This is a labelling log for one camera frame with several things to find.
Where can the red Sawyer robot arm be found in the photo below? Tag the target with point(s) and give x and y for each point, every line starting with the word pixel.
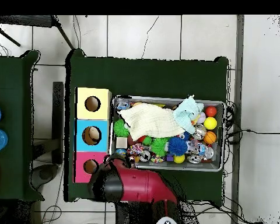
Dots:
pixel 142 184

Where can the black upright panel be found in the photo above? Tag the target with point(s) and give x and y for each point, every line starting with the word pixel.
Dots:
pixel 58 116

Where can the dark green table cloth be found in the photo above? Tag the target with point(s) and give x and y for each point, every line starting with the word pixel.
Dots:
pixel 142 77
pixel 11 93

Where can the black tripod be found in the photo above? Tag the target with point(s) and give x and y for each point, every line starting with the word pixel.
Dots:
pixel 25 21

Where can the orange basketball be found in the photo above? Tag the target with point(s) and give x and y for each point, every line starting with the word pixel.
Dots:
pixel 210 137

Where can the wooden cube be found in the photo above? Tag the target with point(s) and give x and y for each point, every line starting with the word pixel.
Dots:
pixel 121 142

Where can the wooden three-hole box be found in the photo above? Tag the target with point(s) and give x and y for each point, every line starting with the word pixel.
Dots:
pixel 81 112

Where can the cream knitted cloth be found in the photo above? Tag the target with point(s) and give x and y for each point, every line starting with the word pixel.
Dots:
pixel 151 121

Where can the crushed clear plastic bottle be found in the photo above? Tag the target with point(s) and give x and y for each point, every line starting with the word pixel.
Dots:
pixel 200 149
pixel 121 105

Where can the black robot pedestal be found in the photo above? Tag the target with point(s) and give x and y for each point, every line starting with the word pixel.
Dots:
pixel 130 214

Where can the silver mesh bin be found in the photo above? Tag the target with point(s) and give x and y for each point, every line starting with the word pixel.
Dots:
pixel 177 166

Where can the light blue cloth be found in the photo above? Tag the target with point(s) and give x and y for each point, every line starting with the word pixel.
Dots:
pixel 186 112

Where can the green spiky toy with eyes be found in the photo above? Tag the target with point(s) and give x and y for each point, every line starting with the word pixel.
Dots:
pixel 120 128

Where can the red ball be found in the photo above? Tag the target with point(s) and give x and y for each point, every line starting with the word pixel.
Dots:
pixel 211 111

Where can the blue spiky toy with eyes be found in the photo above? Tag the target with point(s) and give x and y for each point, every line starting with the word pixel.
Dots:
pixel 177 146

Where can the yellow ball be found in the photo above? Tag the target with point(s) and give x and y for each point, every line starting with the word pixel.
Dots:
pixel 210 123

